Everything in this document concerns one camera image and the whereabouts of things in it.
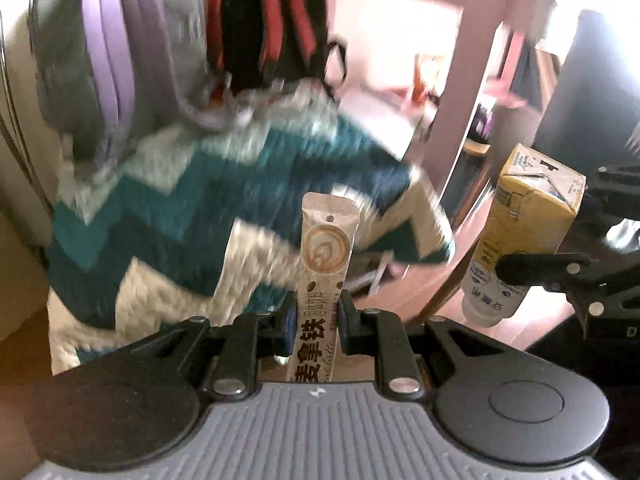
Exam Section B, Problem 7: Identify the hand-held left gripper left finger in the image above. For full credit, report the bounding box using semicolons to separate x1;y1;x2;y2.
127;303;297;397

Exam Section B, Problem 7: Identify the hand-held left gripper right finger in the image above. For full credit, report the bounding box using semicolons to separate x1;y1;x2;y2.
339;296;507;397

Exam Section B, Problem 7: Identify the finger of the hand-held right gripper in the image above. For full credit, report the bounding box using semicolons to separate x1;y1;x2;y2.
592;162;640;192
497;252;609;322

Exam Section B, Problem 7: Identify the yellow drink carton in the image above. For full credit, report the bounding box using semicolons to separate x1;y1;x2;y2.
462;143;587;329

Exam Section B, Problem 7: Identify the beige coffee stick packet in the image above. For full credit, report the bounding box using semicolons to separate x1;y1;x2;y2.
285;192;361;384

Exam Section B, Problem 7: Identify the dark green deer-print bin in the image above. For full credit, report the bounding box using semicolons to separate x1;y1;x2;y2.
537;7;640;162

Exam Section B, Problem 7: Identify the teal white zigzag quilt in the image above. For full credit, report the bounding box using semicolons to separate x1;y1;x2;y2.
47;82;457;377

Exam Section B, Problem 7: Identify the pink desk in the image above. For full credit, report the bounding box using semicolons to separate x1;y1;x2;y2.
325;0;560;202

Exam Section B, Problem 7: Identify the red black backpack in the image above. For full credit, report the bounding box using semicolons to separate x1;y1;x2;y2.
207;0;349;105

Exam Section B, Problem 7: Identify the purple grey backpack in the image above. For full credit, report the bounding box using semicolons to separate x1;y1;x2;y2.
27;0;252;162

